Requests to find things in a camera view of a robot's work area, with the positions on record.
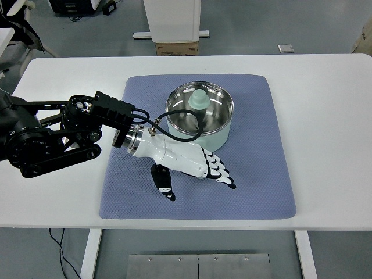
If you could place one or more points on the green pot with handle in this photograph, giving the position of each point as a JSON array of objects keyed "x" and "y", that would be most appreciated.
[{"x": 210, "y": 102}]

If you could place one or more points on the white table leg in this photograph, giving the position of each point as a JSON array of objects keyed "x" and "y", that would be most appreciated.
[
  {"x": 305, "y": 254},
  {"x": 91, "y": 254}
]

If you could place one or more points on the black equipment top left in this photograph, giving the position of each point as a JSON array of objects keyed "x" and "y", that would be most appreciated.
[{"x": 74, "y": 7}]

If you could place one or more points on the small grey floor plate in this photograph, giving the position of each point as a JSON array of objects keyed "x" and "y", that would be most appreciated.
[{"x": 285, "y": 48}]

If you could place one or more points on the grey metal base plate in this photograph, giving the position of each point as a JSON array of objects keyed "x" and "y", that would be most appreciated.
[{"x": 199, "y": 266}]

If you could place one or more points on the glass lid green knob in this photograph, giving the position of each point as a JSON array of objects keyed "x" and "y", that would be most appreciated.
[{"x": 185, "y": 122}]

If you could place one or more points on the left white table leg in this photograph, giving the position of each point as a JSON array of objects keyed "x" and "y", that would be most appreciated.
[{"x": 91, "y": 254}]

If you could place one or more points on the right white table leg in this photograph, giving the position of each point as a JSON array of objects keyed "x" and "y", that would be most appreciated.
[{"x": 305, "y": 254}]

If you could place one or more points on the chair at left edge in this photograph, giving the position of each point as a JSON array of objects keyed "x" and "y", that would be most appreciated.
[{"x": 16, "y": 16}]

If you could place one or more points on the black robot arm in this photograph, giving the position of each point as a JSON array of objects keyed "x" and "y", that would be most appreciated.
[{"x": 42, "y": 137}]

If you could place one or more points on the cardboard box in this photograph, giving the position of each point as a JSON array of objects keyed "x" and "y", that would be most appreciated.
[{"x": 177, "y": 48}]

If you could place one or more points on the white pedestal stand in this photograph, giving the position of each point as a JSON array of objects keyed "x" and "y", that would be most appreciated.
[{"x": 172, "y": 21}]

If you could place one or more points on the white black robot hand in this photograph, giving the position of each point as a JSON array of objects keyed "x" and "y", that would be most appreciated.
[{"x": 169, "y": 154}]

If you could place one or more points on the person in beige clothes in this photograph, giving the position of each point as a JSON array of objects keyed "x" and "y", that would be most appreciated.
[{"x": 363, "y": 43}]

